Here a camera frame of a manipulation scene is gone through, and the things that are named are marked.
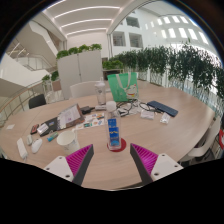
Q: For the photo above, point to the low green plant bed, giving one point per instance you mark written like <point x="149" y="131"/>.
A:
<point x="112" y="64"/>

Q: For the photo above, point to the white chair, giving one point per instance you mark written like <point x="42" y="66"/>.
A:
<point x="83" y="89"/>
<point x="206" y="143"/>

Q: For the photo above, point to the small black red box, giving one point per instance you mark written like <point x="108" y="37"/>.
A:
<point x="34" y="129"/>

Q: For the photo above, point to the clear blue-label water bottle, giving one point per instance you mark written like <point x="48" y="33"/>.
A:
<point x="113" y="133"/>

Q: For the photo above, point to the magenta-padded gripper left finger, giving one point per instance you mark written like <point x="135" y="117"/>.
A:
<point x="77" y="159"/>

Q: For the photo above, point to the white computer mouse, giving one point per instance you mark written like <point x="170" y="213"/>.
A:
<point x="36" y="146"/>

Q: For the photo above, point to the brown planter with plants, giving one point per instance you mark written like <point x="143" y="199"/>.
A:
<point x="55" y="80"/>

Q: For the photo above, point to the small white charger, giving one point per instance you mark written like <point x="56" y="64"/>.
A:
<point x="29" y="140"/>

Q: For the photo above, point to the clear shaker bottle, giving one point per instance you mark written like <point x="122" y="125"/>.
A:
<point x="100" y="95"/>

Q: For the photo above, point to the white cabinet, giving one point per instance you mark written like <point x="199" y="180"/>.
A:
<point x="78" y="70"/>

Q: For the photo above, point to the black wallet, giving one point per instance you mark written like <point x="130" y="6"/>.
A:
<point x="51" y="125"/>

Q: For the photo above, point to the white packet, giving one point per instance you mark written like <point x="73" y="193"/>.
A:
<point x="147" y="114"/>
<point x="165" y="118"/>

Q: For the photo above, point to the row of green hedge plants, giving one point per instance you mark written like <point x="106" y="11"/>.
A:
<point x="186" y="66"/>

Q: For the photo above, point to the black chair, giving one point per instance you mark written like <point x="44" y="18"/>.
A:
<point x="37" y="101"/>

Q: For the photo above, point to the small black device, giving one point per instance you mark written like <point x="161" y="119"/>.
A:
<point x="86" y="109"/>

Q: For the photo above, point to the green tote bag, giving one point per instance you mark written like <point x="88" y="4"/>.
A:
<point x="121" y="88"/>

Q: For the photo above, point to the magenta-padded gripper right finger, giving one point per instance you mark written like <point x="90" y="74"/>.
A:
<point x="146" y="159"/>

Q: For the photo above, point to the small white card box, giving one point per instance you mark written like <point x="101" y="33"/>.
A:
<point x="42" y="128"/>

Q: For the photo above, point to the wood-topped glass railing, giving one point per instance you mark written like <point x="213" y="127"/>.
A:
<point x="20" y="98"/>

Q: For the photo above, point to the white paper cup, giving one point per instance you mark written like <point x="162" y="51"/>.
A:
<point x="68" y="141"/>

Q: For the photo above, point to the small white card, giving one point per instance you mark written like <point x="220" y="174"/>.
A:
<point x="10" y="126"/>

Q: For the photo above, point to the small teal tube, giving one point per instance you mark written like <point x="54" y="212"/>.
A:
<point x="52" y="137"/>

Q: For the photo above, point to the green plants atop cabinet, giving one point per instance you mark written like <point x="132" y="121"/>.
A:
<point x="80" y="50"/>

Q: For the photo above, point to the ceiling light strips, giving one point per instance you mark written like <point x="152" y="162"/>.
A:
<point x="86" y="18"/>

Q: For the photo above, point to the flat round red coaster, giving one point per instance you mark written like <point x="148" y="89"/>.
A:
<point x="124" y="145"/>

